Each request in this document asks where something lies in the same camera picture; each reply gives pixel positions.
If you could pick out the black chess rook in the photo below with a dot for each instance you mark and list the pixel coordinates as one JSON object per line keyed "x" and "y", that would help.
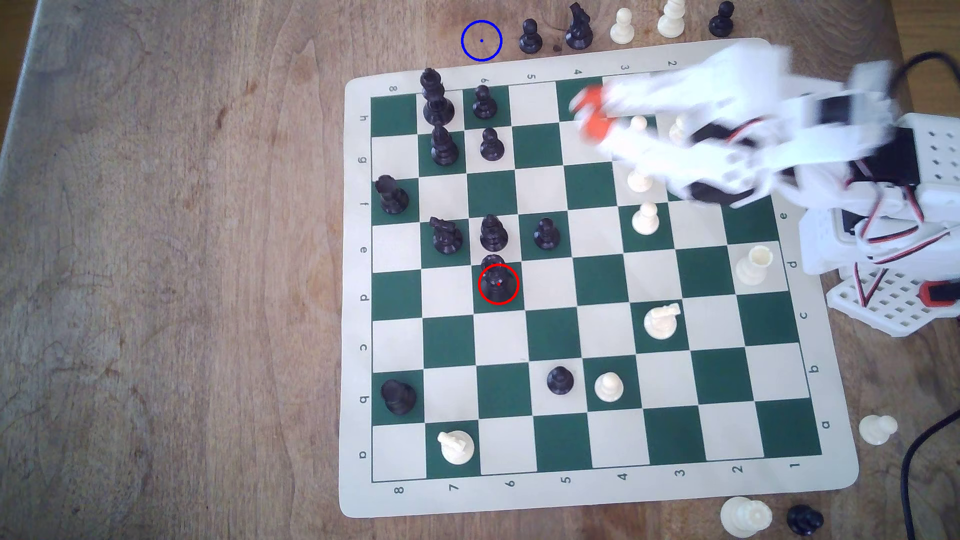
{"x": 397, "y": 397}
{"x": 391, "y": 196}

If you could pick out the white perforated base plate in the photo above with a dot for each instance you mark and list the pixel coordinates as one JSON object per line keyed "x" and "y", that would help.
{"x": 892, "y": 301}

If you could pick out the black chess queen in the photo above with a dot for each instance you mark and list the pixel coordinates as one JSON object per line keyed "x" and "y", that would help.
{"x": 437, "y": 109}

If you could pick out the red base clamp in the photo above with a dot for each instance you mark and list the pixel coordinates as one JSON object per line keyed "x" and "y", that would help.
{"x": 937, "y": 292}

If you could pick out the white chess queen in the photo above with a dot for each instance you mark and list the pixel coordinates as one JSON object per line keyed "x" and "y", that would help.
{"x": 745, "y": 517}

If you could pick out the white chess rook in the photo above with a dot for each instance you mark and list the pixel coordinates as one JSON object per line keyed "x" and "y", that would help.
{"x": 753, "y": 266}

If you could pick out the white chess bishop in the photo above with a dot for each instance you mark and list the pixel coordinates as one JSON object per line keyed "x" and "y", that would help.
{"x": 671, "y": 22}

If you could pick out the black chess bishop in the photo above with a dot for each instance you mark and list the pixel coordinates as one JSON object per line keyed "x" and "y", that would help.
{"x": 493, "y": 235}
{"x": 499, "y": 283}

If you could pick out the black chess knight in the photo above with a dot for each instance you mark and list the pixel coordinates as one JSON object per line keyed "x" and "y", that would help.
{"x": 447, "y": 237}
{"x": 579, "y": 34}

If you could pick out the green white chess mat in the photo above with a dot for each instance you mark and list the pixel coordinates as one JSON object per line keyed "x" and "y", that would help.
{"x": 555, "y": 334}

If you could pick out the black chess pawn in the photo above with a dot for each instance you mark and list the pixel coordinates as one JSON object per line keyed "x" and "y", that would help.
{"x": 491, "y": 146}
{"x": 721, "y": 24}
{"x": 804, "y": 520}
{"x": 484, "y": 105}
{"x": 559, "y": 381}
{"x": 547, "y": 235}
{"x": 530, "y": 39}

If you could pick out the white chess knight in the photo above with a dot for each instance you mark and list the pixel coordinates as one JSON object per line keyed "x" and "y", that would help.
{"x": 662, "y": 322}
{"x": 456, "y": 448}

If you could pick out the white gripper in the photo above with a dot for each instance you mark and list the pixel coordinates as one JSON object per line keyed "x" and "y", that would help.
{"x": 634, "y": 102}

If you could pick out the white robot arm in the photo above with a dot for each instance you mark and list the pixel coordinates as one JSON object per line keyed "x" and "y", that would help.
{"x": 825, "y": 187}

